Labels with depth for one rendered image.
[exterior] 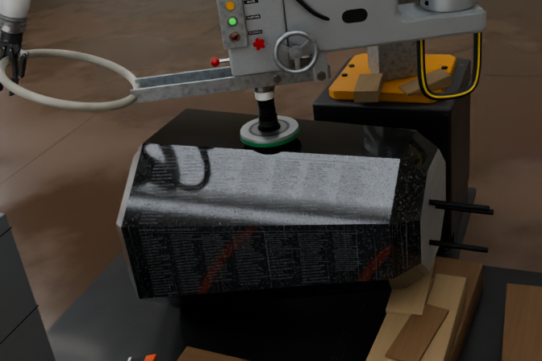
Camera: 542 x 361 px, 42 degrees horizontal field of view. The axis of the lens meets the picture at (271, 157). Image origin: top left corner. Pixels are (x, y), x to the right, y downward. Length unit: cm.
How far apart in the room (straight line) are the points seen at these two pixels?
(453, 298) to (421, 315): 16
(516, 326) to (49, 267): 221
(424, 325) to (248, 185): 78
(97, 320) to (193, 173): 93
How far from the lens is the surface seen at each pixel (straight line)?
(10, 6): 251
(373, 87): 294
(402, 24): 237
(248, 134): 251
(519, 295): 291
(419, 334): 251
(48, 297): 349
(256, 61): 234
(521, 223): 356
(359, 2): 233
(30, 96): 234
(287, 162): 246
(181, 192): 259
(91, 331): 317
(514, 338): 272
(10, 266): 259
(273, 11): 229
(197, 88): 243
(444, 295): 269
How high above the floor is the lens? 192
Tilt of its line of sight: 27 degrees down
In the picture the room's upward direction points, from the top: 8 degrees counter-clockwise
